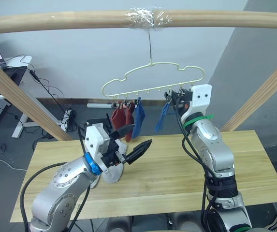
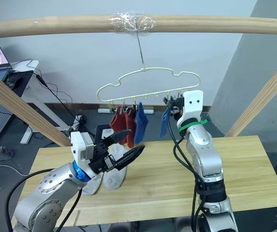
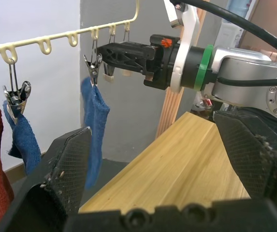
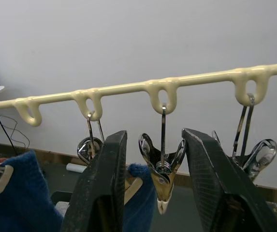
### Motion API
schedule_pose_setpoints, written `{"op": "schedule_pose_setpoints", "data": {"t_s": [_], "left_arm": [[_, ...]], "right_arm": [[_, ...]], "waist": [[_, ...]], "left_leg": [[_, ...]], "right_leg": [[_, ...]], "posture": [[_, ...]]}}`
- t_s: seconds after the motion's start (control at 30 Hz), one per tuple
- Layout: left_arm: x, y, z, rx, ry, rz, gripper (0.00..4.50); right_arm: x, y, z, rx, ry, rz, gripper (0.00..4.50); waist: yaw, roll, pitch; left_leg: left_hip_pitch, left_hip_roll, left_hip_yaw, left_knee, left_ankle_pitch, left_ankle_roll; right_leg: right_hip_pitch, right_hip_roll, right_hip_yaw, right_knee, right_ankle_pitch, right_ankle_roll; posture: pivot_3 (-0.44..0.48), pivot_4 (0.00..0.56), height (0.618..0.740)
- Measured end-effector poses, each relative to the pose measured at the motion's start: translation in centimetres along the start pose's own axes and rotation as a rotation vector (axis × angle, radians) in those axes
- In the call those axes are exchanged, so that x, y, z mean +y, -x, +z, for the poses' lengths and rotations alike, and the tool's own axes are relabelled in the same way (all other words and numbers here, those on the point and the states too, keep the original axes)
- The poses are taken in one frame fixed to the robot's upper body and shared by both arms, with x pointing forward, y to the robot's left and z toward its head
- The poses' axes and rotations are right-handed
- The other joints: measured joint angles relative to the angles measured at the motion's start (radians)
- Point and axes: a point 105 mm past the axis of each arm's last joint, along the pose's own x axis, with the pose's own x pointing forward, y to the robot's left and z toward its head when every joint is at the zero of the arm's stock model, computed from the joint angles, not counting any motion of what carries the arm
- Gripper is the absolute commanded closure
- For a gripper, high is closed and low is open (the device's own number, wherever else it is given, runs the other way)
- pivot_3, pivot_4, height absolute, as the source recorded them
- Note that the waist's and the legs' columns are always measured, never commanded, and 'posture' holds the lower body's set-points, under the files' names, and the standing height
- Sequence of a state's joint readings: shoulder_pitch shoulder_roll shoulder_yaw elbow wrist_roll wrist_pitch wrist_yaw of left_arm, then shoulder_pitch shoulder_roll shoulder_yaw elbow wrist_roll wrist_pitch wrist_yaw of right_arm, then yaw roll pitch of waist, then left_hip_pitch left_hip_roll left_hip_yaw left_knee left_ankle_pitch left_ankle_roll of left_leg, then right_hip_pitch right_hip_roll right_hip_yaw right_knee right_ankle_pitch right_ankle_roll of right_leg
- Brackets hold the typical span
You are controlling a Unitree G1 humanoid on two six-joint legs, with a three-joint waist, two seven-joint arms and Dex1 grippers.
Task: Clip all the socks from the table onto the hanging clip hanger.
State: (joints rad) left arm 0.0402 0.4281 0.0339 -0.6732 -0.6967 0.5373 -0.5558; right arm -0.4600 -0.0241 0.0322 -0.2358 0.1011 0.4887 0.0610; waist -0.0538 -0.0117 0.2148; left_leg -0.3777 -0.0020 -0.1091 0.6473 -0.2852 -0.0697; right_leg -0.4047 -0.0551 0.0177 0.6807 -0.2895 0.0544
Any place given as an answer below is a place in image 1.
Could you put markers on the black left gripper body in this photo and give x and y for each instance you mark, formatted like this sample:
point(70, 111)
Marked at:
point(111, 157)

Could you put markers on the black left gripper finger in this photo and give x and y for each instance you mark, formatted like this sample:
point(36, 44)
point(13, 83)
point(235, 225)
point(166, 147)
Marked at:
point(123, 131)
point(138, 151)

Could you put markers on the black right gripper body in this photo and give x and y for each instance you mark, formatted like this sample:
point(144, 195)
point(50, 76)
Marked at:
point(184, 99)

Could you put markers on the metal hanger clip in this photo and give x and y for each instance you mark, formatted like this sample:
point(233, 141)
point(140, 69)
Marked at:
point(136, 102)
point(129, 104)
point(118, 104)
point(168, 96)

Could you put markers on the blue sock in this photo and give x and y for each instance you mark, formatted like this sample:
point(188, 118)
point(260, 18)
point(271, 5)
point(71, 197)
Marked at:
point(162, 119)
point(138, 118)

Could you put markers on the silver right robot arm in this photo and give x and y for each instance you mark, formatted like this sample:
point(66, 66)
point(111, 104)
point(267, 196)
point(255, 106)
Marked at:
point(213, 149)

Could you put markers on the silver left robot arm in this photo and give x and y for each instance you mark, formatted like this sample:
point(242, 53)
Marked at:
point(61, 191)

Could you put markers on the pale yellow clip hanger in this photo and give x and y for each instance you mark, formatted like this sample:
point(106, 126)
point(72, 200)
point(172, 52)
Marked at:
point(152, 64)

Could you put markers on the red sock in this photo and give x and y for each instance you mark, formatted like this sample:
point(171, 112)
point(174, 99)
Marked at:
point(117, 118)
point(129, 125)

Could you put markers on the grey sock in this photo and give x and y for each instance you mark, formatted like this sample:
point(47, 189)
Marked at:
point(115, 174)

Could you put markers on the green right wrist zip tie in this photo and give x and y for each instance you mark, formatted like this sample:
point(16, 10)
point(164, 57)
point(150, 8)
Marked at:
point(192, 120)

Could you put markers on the black box device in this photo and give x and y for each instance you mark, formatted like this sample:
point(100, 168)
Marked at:
point(94, 122)

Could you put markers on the white tube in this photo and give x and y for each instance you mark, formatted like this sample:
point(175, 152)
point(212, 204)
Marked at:
point(99, 105)

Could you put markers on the clear tape wrap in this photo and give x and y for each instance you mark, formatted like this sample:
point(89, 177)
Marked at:
point(145, 19)

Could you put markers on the white desk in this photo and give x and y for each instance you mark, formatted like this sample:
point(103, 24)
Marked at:
point(22, 116)

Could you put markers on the black desk mat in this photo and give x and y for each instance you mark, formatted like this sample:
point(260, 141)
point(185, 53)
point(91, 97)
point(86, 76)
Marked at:
point(16, 73)

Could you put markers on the horizontal wooden rod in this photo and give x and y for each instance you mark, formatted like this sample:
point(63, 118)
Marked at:
point(56, 20)

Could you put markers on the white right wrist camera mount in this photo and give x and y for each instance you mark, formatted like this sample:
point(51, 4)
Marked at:
point(201, 96)

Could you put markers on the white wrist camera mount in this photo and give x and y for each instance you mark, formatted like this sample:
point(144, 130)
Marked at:
point(201, 96)
point(95, 141)

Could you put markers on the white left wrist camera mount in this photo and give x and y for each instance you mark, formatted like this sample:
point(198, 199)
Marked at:
point(95, 141)

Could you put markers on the slanted wooden post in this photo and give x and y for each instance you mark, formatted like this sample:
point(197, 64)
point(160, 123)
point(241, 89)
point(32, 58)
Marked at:
point(261, 94)
point(27, 99)

